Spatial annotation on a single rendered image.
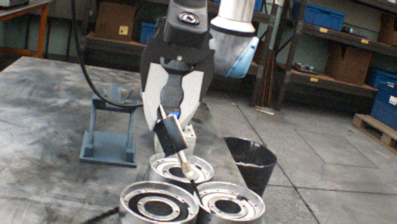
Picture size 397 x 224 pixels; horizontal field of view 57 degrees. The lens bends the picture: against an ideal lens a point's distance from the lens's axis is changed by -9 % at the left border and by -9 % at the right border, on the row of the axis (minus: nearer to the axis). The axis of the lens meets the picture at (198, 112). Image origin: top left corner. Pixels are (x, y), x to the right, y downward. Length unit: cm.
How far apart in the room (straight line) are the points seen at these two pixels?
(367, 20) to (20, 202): 504
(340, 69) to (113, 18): 256
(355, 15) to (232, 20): 430
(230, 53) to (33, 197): 61
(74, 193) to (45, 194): 4
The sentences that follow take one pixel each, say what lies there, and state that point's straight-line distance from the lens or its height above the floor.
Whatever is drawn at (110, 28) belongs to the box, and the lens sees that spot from 402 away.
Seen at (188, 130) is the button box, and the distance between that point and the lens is 78.
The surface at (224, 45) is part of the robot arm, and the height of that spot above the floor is 99.
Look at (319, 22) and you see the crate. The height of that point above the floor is 105.
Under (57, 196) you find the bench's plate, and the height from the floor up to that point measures 80.
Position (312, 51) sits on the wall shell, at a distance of 501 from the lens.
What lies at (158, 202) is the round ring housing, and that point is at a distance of 56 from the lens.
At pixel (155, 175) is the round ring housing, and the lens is 61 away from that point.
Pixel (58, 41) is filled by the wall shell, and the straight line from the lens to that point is 465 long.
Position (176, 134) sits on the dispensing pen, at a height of 93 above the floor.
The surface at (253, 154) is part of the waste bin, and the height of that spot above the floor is 37.
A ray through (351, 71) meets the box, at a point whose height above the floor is 60.
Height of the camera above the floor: 111
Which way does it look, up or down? 17 degrees down
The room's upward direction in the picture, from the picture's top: 12 degrees clockwise
